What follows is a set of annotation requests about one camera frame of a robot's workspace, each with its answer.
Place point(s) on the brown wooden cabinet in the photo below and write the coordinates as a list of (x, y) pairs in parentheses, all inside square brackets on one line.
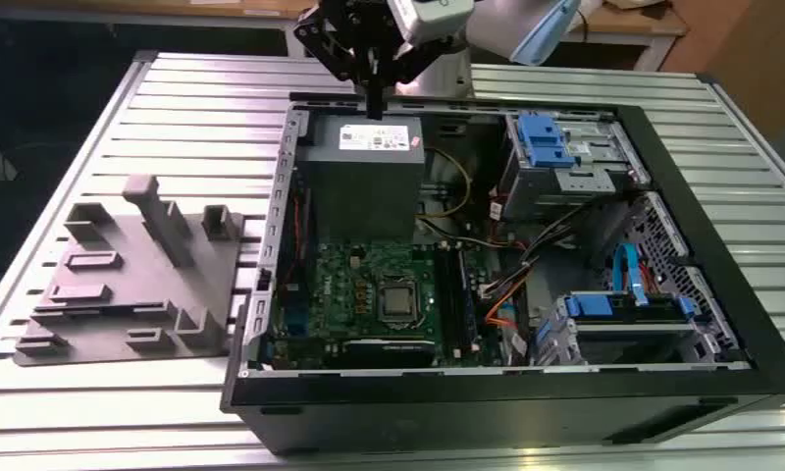
[(759, 49)]

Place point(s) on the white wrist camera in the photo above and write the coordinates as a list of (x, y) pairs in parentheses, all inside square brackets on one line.
[(426, 19)]

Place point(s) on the black RAM slot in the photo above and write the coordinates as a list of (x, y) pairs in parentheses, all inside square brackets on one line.
[(444, 294)]

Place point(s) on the black graphics card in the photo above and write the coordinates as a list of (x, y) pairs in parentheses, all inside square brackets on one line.
[(379, 350)]

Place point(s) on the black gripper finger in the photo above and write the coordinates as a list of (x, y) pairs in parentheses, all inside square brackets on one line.
[(327, 49), (426, 61)]

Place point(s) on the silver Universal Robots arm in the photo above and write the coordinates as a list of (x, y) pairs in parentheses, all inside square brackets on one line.
[(491, 24)]

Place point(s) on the silver metal drive cage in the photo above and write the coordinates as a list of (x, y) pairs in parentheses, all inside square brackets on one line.
[(563, 191)]

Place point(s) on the blue plastic drive latch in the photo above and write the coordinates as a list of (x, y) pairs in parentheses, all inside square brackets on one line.
[(541, 130)]

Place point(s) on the green motherboard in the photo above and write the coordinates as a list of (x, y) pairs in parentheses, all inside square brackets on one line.
[(340, 275)]

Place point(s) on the black PC case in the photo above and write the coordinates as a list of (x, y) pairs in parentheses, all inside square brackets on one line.
[(498, 392)]

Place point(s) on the grey parts rack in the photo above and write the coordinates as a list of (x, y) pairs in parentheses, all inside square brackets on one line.
[(131, 275)]

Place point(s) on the grey power supply unit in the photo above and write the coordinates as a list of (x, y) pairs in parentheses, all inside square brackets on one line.
[(360, 196)]

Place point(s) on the metal disk bay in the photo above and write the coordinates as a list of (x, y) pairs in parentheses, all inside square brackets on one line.
[(557, 343)]

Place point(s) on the hard disk in blue carrier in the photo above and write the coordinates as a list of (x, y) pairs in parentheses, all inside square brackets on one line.
[(595, 306)]

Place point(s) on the silver CPU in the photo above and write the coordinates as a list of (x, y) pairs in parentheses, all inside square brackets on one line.
[(398, 300)]

